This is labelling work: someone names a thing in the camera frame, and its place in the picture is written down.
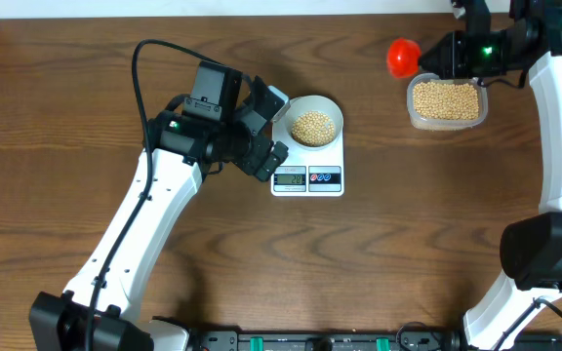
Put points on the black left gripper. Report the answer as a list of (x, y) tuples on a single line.
[(249, 162)]

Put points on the clear plastic container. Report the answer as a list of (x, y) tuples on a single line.
[(422, 123)]

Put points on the pile of soybeans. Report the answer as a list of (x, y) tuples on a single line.
[(433, 100)]

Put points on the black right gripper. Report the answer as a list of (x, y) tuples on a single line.
[(453, 66)]

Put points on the white digital kitchen scale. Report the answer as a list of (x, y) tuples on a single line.
[(308, 173)]

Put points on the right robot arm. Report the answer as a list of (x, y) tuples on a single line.
[(530, 249)]

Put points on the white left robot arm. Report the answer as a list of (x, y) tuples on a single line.
[(100, 307)]

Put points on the soybeans in grey bowl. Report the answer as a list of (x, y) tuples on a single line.
[(313, 129)]

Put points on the red plastic measuring scoop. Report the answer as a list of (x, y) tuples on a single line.
[(402, 58)]

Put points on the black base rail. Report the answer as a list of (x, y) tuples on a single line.
[(236, 341)]

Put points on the grey round bowl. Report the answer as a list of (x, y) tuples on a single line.
[(300, 105)]

